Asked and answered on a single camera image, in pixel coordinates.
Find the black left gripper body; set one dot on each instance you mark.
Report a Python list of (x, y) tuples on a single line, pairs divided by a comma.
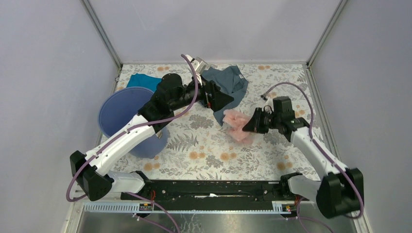
[(205, 97)]

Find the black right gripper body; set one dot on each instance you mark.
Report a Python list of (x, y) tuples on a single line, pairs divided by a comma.
[(268, 121)]

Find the pink plastic trash bag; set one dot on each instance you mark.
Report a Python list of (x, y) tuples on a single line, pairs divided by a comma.
[(236, 121)]

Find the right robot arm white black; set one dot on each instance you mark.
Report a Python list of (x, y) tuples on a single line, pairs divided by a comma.
[(340, 190)]

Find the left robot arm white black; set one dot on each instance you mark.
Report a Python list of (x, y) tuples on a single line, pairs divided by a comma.
[(92, 170)]

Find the blue plastic trash bin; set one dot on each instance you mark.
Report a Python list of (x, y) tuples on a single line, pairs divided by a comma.
[(119, 109)]

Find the grey-blue shirt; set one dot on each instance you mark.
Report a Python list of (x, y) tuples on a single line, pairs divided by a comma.
[(232, 82)]

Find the teal cloth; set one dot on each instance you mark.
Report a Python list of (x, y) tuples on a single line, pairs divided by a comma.
[(143, 80)]

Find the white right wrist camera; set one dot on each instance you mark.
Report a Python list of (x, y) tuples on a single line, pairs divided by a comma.
[(267, 103)]

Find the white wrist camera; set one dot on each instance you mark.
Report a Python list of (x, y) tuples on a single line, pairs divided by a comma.
[(267, 103), (199, 64)]

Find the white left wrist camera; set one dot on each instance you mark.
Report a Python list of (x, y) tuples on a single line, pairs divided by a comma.
[(199, 64)]

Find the white slotted cable duct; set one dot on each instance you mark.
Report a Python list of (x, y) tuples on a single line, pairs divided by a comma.
[(270, 207)]

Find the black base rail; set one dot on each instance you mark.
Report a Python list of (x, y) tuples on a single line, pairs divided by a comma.
[(215, 192)]

